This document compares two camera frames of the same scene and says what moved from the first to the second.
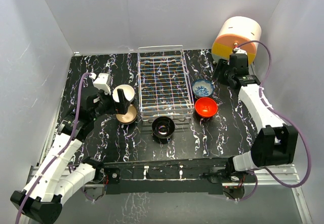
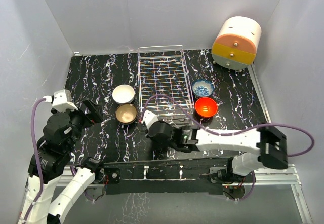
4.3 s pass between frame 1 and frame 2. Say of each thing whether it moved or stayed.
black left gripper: moved
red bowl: stayed
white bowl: stayed
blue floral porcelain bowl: stayed
